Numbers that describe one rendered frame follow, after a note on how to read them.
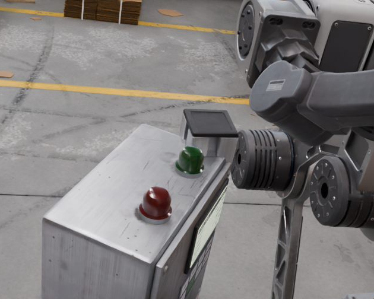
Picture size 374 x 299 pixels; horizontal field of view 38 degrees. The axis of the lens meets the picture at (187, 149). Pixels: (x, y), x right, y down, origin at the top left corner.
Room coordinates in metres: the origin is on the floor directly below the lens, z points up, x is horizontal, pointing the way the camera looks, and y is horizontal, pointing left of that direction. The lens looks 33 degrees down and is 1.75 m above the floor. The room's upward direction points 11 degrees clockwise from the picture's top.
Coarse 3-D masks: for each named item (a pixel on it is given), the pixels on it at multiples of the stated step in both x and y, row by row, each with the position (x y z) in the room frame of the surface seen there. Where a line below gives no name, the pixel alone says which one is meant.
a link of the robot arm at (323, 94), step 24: (264, 72) 0.67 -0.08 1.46; (288, 72) 0.63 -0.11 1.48; (360, 72) 0.57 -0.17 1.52; (264, 96) 0.63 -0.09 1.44; (288, 96) 0.59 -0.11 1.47; (312, 96) 0.59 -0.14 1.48; (336, 96) 0.57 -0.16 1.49; (360, 96) 0.54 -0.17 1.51; (312, 120) 0.59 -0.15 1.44; (336, 120) 0.57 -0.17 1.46; (360, 120) 0.54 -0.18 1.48; (312, 144) 0.63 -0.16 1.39
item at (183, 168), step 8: (184, 152) 0.39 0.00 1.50; (192, 152) 0.39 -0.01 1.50; (200, 152) 0.39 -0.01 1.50; (176, 160) 0.40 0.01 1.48; (184, 160) 0.38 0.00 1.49; (192, 160) 0.38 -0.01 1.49; (200, 160) 0.39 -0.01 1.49; (176, 168) 0.39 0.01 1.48; (184, 168) 0.38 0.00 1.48; (192, 168) 0.38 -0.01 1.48; (200, 168) 0.39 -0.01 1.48; (184, 176) 0.38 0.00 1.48; (192, 176) 0.38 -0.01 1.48; (200, 176) 0.39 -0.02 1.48
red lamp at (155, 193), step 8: (152, 192) 0.32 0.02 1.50; (160, 192) 0.33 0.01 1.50; (168, 192) 0.33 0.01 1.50; (144, 200) 0.32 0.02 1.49; (152, 200) 0.32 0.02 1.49; (160, 200) 0.32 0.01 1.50; (168, 200) 0.32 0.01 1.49; (144, 208) 0.32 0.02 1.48; (152, 208) 0.32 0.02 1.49; (160, 208) 0.32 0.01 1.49; (168, 208) 0.32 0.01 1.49; (144, 216) 0.32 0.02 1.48; (152, 216) 0.32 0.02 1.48; (160, 216) 0.32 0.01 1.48; (168, 216) 0.32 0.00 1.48; (160, 224) 0.31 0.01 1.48
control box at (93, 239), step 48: (144, 144) 0.42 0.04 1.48; (96, 192) 0.34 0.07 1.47; (144, 192) 0.35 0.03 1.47; (192, 192) 0.36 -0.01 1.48; (48, 240) 0.30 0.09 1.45; (96, 240) 0.29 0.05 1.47; (144, 240) 0.29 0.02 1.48; (48, 288) 0.30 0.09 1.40; (96, 288) 0.28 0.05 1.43; (144, 288) 0.27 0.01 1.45; (192, 288) 0.39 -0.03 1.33
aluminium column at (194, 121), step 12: (192, 120) 0.44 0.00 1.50; (204, 120) 0.44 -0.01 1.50; (216, 120) 0.45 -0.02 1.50; (228, 120) 0.45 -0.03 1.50; (180, 132) 0.45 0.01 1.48; (192, 132) 0.42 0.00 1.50; (204, 132) 0.42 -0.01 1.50; (216, 132) 0.42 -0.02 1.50; (228, 132) 0.43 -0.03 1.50; (192, 144) 0.42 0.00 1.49; (204, 144) 0.42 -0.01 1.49; (216, 144) 0.43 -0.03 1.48; (228, 144) 0.43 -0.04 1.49; (228, 156) 0.43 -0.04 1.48
